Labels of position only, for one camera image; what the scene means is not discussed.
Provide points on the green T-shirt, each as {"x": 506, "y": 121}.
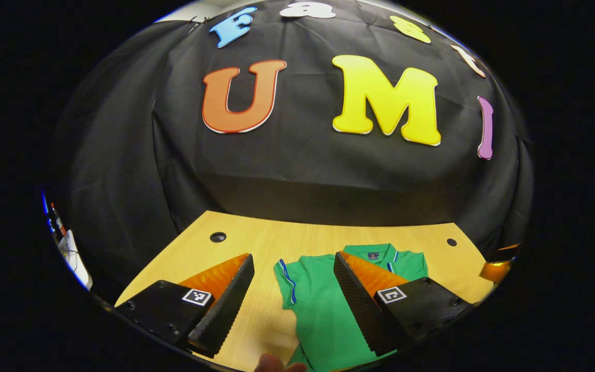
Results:
{"x": 323, "y": 310}

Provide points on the white flat object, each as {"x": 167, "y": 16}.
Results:
{"x": 74, "y": 258}

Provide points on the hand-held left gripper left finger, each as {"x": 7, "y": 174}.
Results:
{"x": 225, "y": 310}

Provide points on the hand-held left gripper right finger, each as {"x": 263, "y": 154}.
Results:
{"x": 359, "y": 310}

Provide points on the black backdrop cloth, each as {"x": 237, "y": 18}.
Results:
{"x": 302, "y": 170}

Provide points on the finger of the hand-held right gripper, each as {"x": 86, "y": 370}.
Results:
{"x": 508, "y": 251}
{"x": 495, "y": 270}

